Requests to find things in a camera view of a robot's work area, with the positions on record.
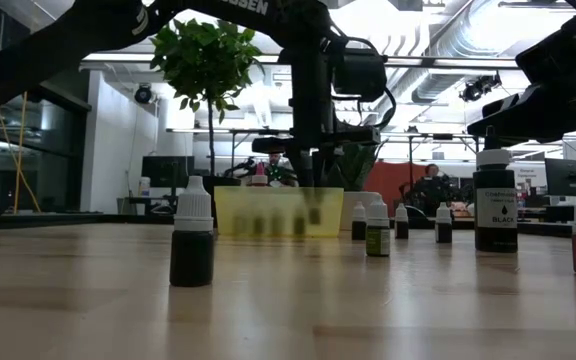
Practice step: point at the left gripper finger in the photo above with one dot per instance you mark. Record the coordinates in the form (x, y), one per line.
(302, 170)
(324, 167)

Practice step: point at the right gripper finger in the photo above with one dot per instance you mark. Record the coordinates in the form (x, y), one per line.
(508, 142)
(518, 120)

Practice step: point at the tall red coloring bottle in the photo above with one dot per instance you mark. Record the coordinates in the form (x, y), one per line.
(259, 180)

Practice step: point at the small dropper bottle lime label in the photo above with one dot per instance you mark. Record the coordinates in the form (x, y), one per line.
(314, 215)

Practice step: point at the small dropper bottle purple label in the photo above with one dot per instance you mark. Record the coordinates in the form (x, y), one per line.
(298, 226)

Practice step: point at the white ball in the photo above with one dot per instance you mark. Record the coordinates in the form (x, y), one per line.
(258, 226)
(401, 230)

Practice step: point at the small white-capped dropper bottle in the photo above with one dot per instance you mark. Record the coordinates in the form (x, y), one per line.
(443, 233)
(191, 260)
(358, 231)

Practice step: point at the small dropper bottle green label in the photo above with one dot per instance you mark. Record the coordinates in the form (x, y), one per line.
(378, 242)

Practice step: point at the small grey bottle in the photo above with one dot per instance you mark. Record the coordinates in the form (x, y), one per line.
(495, 235)

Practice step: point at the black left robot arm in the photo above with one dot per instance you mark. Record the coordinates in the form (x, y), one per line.
(43, 55)

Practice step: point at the person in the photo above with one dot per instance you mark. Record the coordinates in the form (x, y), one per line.
(274, 161)
(431, 171)

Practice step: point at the snake plant in white pot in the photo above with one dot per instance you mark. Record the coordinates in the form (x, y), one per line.
(353, 170)

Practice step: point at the translucent yellow plastic bin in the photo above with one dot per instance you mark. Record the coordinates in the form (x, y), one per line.
(268, 200)

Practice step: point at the black ceiling-mounted device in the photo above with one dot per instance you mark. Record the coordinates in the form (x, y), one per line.
(479, 87)

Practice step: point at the orange partition panel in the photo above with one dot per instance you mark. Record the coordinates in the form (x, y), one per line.
(388, 180)

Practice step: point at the black computer monitor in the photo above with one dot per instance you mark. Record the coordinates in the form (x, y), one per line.
(565, 177)
(163, 170)

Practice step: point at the leafy tree in black pot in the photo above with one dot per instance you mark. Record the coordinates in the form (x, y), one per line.
(203, 60)

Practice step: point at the white jug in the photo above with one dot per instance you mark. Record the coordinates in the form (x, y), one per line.
(144, 187)

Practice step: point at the long ceiling light strip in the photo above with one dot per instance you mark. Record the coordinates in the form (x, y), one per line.
(118, 57)

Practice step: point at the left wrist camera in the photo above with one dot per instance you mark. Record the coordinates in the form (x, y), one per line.
(360, 75)

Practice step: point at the silver ceiling duct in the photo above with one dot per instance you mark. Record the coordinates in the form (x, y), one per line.
(438, 65)

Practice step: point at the black round wall speaker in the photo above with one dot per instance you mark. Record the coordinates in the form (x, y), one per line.
(143, 94)

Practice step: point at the black aluminium table frame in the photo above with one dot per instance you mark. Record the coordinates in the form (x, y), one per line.
(93, 220)

